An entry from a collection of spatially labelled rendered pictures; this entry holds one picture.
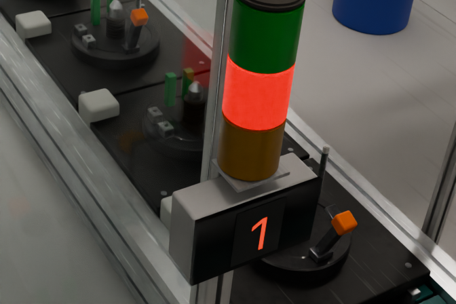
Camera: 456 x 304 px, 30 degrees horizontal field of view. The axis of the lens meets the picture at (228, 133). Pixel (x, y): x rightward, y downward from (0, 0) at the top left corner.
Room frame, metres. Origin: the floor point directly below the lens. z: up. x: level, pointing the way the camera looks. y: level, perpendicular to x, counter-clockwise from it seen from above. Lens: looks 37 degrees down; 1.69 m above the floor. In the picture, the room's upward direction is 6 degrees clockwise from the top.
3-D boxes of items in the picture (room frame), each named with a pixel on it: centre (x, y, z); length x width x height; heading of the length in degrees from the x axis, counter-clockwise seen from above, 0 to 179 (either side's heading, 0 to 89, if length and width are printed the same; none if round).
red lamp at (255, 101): (0.53, -0.02, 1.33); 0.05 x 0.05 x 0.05
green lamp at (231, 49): (0.53, -0.02, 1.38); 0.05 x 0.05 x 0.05
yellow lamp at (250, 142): (0.53, -0.02, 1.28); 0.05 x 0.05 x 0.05
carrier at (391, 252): (0.76, -0.09, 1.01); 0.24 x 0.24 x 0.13; 36
